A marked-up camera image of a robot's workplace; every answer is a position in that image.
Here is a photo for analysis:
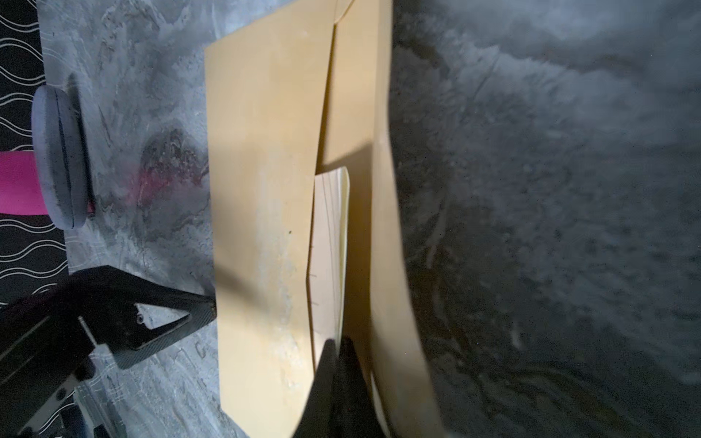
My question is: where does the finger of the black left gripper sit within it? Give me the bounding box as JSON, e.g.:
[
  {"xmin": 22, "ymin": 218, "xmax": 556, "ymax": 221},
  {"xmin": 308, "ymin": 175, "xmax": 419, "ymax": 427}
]
[{"xmin": 70, "ymin": 266, "xmax": 217, "ymax": 370}]

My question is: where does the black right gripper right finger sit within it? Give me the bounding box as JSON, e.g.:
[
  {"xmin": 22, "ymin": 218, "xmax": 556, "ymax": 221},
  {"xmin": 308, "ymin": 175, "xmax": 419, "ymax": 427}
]
[{"xmin": 333, "ymin": 337, "xmax": 385, "ymax": 438}]

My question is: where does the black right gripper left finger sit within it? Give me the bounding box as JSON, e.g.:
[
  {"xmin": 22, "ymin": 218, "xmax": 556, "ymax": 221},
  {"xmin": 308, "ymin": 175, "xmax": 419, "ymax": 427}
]
[{"xmin": 293, "ymin": 339, "xmax": 341, "ymax": 438}]

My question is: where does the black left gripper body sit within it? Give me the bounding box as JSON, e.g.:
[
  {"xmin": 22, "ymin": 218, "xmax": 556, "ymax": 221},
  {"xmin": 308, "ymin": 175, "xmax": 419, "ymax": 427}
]
[{"xmin": 1, "ymin": 285, "xmax": 95, "ymax": 437}]

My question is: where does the tan lined letter paper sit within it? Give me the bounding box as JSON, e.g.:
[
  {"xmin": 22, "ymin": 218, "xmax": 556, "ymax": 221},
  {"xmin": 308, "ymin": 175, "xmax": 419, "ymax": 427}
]
[{"xmin": 308, "ymin": 167, "xmax": 351, "ymax": 366}]

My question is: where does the brown manila envelope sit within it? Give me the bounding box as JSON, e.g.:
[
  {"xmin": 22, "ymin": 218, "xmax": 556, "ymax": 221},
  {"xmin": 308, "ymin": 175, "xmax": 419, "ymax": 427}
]
[{"xmin": 204, "ymin": 1, "xmax": 445, "ymax": 437}]

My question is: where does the magenta plastic goblet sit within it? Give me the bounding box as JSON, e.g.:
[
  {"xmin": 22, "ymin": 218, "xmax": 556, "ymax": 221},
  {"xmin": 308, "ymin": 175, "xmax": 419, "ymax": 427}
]
[{"xmin": 0, "ymin": 150, "xmax": 95, "ymax": 216}]

